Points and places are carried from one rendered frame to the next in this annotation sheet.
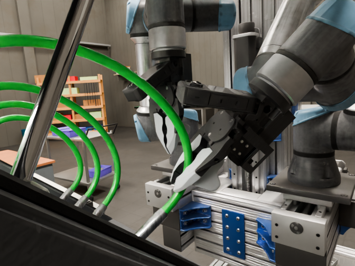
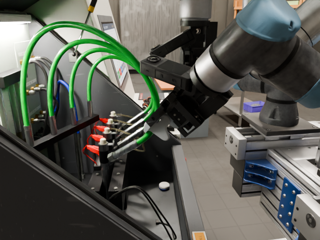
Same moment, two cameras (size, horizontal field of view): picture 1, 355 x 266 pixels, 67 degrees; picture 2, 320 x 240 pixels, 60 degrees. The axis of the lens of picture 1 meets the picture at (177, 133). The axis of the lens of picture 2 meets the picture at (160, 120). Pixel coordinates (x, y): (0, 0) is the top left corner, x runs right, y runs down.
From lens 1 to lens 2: 0.41 m
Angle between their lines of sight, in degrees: 43
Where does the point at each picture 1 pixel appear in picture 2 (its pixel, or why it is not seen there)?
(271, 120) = (205, 100)
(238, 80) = not seen: hidden behind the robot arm
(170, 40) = (188, 12)
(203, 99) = (151, 72)
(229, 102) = (167, 78)
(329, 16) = (242, 15)
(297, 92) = (211, 82)
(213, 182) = (163, 134)
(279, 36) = (302, 9)
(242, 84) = not seen: hidden behind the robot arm
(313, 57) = (222, 53)
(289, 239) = (304, 228)
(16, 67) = not seen: outside the picture
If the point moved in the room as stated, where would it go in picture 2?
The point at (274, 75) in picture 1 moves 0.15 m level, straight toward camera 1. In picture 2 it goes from (197, 63) to (108, 70)
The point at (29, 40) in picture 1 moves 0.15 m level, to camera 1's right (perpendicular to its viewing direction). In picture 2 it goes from (68, 25) to (112, 25)
